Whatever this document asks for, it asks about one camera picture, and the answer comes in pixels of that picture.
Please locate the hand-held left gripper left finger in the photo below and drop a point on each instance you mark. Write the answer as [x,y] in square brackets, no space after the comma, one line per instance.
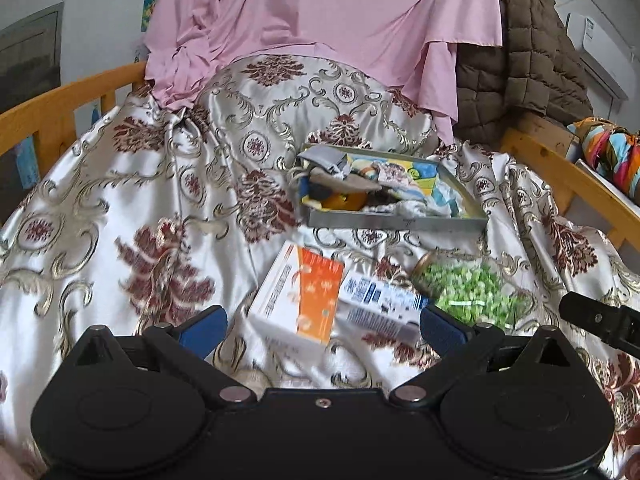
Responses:
[205,327]

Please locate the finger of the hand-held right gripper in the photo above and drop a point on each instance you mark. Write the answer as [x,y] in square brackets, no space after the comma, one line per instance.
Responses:
[600,320]

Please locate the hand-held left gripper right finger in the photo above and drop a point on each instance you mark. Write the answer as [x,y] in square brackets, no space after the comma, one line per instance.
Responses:
[442,332]

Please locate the metal tray with cartoon print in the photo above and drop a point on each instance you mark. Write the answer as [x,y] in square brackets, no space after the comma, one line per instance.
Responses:
[350,221]

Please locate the bag of green candy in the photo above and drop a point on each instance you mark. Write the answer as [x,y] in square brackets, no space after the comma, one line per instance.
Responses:
[465,285]

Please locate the blue and white box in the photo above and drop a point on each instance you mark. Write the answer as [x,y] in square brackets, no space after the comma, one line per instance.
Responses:
[375,300]

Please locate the orange and white box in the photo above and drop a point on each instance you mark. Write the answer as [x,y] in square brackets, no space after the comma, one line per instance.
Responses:
[310,285]

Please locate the white board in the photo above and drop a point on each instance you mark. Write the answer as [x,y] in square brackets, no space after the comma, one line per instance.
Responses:
[590,170]

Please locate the floral satin bedspread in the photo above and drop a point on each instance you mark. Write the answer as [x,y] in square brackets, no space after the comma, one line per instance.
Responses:
[150,185]

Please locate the colourful patterned cloth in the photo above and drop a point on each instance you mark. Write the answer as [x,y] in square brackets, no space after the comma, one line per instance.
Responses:
[615,155]

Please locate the pink fuzzy clothing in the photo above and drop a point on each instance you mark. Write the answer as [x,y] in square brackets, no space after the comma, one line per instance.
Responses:
[7,467]

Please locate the white air conditioner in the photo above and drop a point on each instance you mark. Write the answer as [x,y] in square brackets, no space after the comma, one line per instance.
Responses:
[595,55]

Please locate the brown quilted jacket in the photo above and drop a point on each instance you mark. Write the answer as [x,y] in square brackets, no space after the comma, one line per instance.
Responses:
[525,60]

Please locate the pink sheet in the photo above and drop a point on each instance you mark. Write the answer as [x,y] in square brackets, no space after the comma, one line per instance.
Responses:
[325,10]

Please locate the long wooden bed rail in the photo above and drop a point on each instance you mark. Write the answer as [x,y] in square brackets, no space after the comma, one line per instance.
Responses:
[540,152]

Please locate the light blue wall picture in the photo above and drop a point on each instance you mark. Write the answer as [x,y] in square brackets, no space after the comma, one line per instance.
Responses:
[27,160]

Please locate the slatted wooden bed rail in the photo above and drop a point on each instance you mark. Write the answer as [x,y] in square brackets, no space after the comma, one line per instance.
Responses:
[50,105]

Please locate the grey wall panel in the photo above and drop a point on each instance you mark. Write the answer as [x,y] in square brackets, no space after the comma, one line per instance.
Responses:
[30,55]

